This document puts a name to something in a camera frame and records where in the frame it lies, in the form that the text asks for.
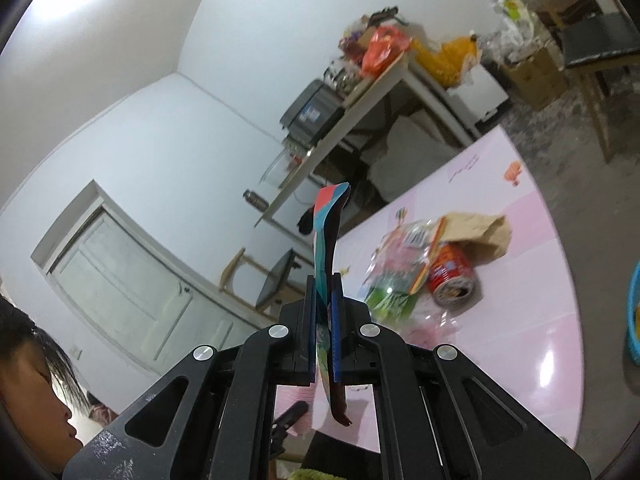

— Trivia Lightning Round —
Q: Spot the colourful snack wrapper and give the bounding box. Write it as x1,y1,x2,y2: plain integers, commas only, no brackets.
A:
307,182,361,428

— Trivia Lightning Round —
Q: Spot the white cloth sack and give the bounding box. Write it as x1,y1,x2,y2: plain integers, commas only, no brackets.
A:
367,115,451,196

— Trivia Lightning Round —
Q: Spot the cardboard box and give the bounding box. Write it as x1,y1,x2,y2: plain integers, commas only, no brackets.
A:
502,42,568,111

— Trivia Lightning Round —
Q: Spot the pile of white plastic bags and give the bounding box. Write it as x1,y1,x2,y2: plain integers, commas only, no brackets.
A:
492,0,543,61

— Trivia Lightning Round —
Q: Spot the long white side table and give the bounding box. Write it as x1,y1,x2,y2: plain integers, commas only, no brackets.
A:
255,52,481,228

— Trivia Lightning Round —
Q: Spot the steel pot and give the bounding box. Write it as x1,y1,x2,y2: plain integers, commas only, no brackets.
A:
325,60,361,93

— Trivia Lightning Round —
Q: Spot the red drink can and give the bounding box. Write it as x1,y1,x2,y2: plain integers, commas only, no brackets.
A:
426,241,477,309

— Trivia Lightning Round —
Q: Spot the pink printed table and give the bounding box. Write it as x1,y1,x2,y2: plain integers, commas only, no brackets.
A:
275,125,586,456

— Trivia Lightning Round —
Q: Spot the black bag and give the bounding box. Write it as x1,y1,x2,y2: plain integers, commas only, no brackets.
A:
367,6,401,26

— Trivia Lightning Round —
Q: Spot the dark wooden stool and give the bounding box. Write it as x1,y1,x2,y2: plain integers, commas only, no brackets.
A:
537,0,598,26

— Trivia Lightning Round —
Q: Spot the yellow plastic bag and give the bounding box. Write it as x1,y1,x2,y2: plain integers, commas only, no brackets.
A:
410,35,483,88

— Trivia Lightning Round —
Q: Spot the white cabinet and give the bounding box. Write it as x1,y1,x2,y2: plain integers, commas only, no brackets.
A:
445,67,511,126

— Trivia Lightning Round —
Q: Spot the grey rice cooker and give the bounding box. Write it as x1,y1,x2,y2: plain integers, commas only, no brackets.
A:
279,79,346,143

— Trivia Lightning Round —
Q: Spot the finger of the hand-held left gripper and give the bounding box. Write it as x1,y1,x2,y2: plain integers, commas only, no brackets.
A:
270,400,311,461

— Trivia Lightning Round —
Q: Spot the clear glass bowl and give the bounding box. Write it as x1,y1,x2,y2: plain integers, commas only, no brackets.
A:
260,152,296,186

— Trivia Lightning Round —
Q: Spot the person's head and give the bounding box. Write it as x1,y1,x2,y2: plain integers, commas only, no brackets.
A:
0,297,96,480

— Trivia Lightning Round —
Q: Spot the clear plastic wrapper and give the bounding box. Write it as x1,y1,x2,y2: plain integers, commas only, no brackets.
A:
362,217,446,323

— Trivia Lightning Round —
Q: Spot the brown paper bag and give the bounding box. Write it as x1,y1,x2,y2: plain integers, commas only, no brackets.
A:
437,212,513,266

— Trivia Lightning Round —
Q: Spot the orange plastic bag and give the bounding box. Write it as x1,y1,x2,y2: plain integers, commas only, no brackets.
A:
361,26,416,78

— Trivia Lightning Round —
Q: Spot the blue plastic basket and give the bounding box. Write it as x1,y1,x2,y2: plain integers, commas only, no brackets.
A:
625,260,640,361

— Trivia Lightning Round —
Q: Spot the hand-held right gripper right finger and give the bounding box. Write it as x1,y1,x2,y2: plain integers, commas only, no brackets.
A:
329,273,591,480

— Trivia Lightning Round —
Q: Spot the wooden chair with black seat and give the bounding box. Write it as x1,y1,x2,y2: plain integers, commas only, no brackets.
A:
220,247,313,318
510,0,640,163

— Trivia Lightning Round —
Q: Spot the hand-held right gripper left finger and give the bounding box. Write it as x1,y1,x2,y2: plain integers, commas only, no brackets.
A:
62,274,318,480

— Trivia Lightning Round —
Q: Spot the white panelled door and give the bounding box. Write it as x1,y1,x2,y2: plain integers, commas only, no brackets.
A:
31,180,236,376

